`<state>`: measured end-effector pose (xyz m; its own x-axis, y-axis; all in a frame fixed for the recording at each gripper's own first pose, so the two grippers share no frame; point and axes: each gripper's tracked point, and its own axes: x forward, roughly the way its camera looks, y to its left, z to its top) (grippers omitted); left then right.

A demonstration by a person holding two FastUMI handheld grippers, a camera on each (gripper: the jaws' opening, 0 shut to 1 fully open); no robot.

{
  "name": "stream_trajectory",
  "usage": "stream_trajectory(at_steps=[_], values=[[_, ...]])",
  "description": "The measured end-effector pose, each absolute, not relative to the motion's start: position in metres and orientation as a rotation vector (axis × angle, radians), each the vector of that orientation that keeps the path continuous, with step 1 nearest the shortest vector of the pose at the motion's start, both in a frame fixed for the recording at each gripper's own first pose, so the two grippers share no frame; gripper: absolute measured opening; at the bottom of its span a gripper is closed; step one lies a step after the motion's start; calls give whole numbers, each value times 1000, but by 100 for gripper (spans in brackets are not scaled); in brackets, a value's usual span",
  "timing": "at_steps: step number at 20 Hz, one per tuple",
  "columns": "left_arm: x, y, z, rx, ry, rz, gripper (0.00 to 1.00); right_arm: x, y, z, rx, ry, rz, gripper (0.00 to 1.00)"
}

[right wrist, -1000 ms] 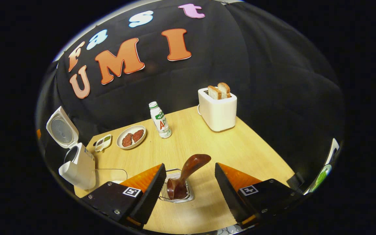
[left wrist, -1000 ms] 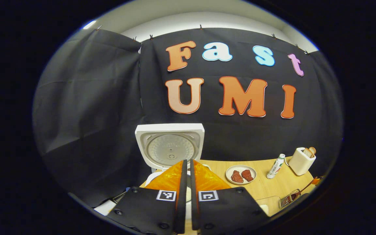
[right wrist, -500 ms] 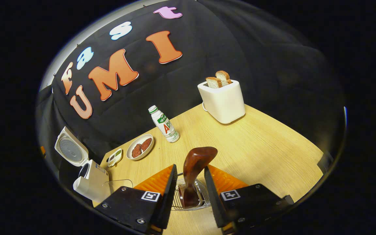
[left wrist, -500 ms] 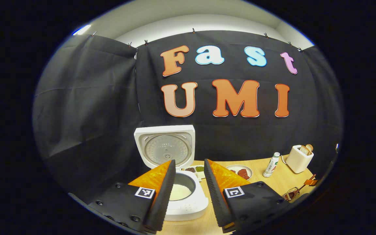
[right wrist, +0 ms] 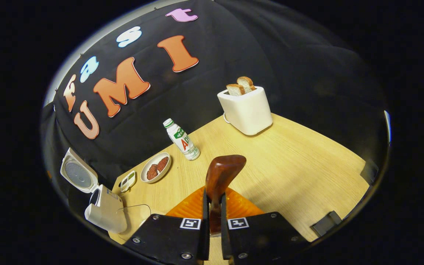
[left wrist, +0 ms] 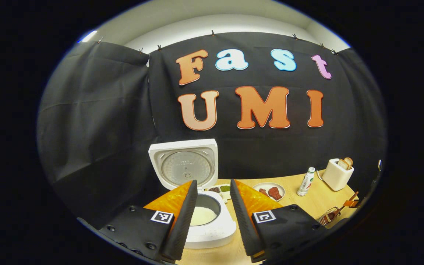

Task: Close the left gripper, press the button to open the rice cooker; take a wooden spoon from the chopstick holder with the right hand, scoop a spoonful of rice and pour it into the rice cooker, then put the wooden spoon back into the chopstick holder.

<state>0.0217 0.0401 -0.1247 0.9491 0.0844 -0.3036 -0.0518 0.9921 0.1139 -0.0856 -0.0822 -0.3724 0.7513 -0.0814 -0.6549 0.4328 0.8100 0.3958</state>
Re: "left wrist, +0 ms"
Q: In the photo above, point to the white toaster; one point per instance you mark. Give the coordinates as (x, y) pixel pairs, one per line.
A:
(335, 176)

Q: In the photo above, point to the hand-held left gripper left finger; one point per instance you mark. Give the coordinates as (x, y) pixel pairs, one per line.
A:
(180, 224)

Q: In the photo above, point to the toast bread slice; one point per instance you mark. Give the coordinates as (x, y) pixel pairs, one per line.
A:
(349, 161)
(343, 164)

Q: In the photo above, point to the red meat slice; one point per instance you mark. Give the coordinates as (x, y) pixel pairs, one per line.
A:
(275, 193)
(263, 191)

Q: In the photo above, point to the white green-label drink bottle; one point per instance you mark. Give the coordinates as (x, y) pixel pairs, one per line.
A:
(306, 182)

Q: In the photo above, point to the white rice cooker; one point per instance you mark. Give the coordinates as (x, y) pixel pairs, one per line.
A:
(186, 165)

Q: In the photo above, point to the ceiling light panel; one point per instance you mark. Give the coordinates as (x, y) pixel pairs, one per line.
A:
(87, 36)

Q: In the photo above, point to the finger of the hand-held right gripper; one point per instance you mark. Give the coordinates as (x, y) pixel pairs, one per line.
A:
(352, 203)

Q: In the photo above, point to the white divided bean dish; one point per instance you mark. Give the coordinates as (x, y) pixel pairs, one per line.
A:
(222, 195)

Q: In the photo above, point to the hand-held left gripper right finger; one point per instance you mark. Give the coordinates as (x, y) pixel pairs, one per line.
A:
(246, 224)

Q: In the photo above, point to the white round plate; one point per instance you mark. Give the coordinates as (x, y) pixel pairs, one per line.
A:
(271, 184)

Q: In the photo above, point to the dark brown wooden spoon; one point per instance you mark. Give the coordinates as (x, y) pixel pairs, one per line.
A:
(332, 216)

